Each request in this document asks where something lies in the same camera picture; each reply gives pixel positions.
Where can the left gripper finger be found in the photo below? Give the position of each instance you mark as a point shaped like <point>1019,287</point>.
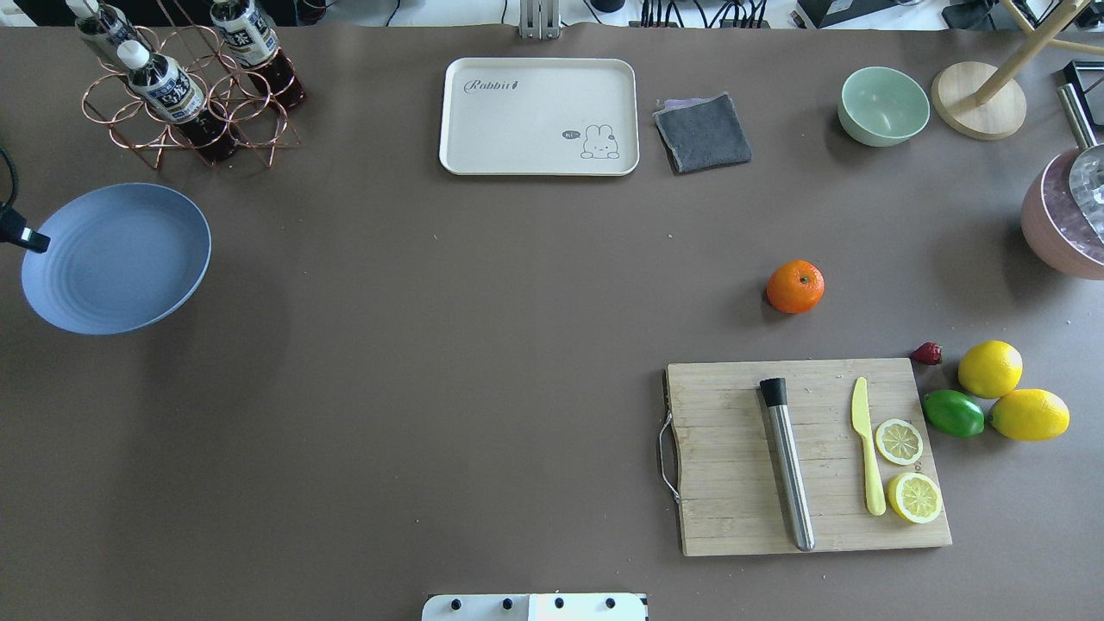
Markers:
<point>14,230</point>

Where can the blue plate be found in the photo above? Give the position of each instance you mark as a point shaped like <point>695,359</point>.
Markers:
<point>119,258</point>

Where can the tea bottle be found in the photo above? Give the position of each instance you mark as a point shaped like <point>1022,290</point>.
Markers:
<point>251,40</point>
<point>177,99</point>
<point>103,28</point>

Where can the cream rabbit tray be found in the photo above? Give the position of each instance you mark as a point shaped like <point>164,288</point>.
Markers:
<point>525,116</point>

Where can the grey cloth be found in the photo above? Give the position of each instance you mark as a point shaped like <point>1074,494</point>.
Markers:
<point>701,133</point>

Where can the wooden cutting board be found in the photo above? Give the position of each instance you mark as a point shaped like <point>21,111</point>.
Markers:
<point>729,479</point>

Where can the steel muddler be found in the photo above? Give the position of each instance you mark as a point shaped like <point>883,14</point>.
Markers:
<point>774,394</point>

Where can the orange mandarin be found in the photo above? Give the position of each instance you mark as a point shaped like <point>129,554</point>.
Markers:
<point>795,287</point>

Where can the green bowl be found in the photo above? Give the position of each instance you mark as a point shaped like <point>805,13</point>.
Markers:
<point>882,107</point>

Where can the yellow plastic knife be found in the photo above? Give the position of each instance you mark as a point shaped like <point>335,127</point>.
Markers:
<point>861,424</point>

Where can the lemon slice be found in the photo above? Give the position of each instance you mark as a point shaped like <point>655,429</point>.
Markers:
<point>899,442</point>

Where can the red strawberry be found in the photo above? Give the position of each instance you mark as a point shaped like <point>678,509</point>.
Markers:
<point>928,354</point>

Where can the lemon half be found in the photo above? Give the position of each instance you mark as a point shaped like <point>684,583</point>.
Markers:
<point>915,497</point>

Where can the green lime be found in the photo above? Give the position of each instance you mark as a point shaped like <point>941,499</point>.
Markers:
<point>953,413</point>

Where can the pink bowl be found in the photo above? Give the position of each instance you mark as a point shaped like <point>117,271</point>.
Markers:
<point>1053,225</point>

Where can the metal ice scoop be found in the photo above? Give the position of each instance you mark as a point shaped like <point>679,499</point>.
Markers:
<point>1085,178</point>

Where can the copper wire bottle rack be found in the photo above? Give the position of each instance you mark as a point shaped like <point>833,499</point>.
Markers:
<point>210,90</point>

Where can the aluminium frame post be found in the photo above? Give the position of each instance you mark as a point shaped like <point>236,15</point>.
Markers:
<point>539,20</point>

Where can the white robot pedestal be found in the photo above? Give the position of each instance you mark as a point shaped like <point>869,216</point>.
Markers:
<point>537,606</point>

